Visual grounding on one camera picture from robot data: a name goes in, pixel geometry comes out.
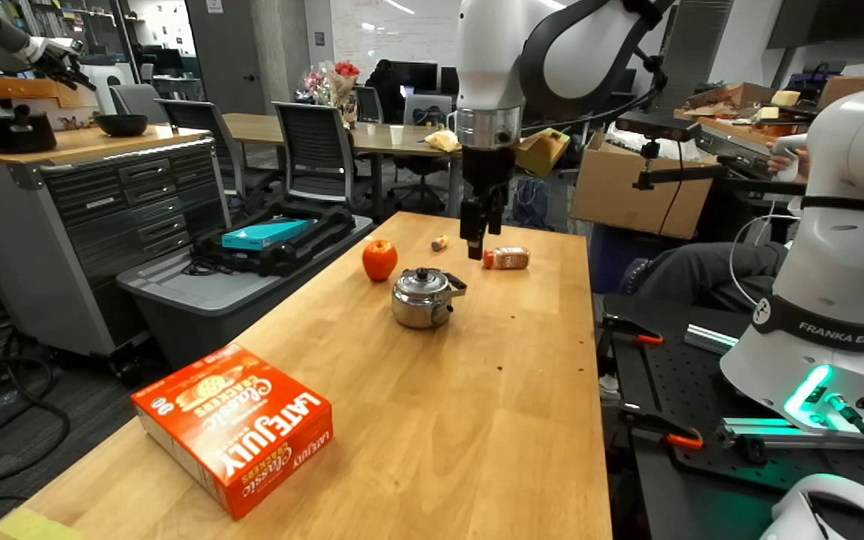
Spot white curved plastic band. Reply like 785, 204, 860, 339
759, 471, 864, 540

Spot teal case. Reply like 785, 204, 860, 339
215, 217, 318, 255

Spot grey metal drawer cabinet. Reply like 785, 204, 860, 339
0, 122, 234, 361

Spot orange capped spice bottle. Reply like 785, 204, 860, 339
480, 242, 533, 273

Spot black stereo camera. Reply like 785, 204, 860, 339
612, 109, 716, 143

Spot black bag with straps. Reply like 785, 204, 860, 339
188, 201, 358, 280

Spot round steel pot lid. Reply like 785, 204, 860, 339
397, 264, 457, 294

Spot orange cracker box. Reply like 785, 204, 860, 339
128, 345, 336, 522

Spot grey plastic tote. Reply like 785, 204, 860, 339
115, 211, 378, 369

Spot light grey office chair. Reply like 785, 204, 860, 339
109, 80, 174, 130

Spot yellow green tape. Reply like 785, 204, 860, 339
0, 504, 88, 540

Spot red orange apple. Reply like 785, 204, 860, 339
361, 236, 401, 284

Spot silver aluminium extrusion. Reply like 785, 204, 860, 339
719, 413, 864, 451
682, 319, 746, 358

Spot black camera boom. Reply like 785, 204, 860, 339
633, 159, 816, 197

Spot wooden background table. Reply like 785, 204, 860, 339
220, 109, 466, 161

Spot brown cardboard box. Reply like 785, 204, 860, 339
567, 135, 723, 242

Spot orange handled black clamp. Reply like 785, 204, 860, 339
619, 399, 709, 459
597, 312, 669, 351

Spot small steel kettle pot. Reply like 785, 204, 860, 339
391, 268, 471, 334

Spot red flower bouquet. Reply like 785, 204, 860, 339
297, 56, 367, 111

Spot black bowl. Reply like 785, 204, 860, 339
92, 111, 154, 142

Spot seated person with white sleeve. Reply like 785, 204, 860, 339
639, 236, 789, 310

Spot grey door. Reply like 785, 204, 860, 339
182, 0, 268, 113

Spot black mesh office chair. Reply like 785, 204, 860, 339
269, 99, 358, 211
160, 96, 248, 204

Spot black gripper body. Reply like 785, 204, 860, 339
458, 147, 515, 208

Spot black optical breadboard table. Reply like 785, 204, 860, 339
599, 296, 864, 540

